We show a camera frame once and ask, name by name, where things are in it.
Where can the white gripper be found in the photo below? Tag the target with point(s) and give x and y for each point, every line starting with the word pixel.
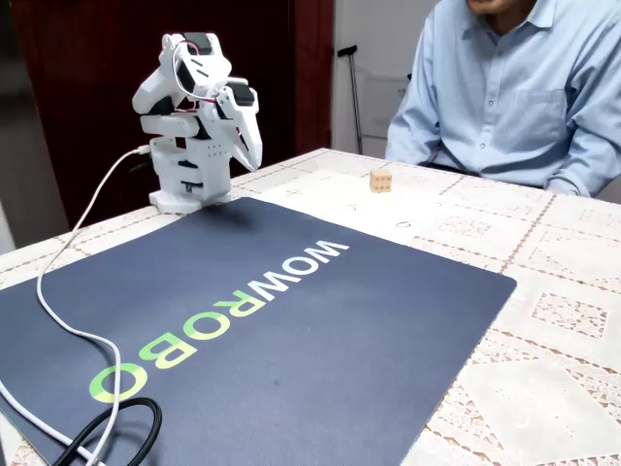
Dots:
pixel 241 124

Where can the small wooden cube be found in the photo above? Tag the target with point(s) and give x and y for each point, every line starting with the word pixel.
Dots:
pixel 381 181

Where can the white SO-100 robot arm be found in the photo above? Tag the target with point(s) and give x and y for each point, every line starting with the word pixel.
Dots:
pixel 194 165

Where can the grey crutch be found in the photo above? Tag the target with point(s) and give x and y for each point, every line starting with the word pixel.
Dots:
pixel 355 97

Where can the dark red wooden door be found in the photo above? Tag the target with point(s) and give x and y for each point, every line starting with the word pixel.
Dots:
pixel 87 97

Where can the dark blue WOWROBO mat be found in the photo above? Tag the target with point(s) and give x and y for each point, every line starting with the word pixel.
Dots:
pixel 291 364

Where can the person in light blue shirt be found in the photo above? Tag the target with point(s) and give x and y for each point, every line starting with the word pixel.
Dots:
pixel 509 97

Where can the cream lace tablecloth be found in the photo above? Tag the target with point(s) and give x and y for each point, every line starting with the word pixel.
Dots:
pixel 558 252

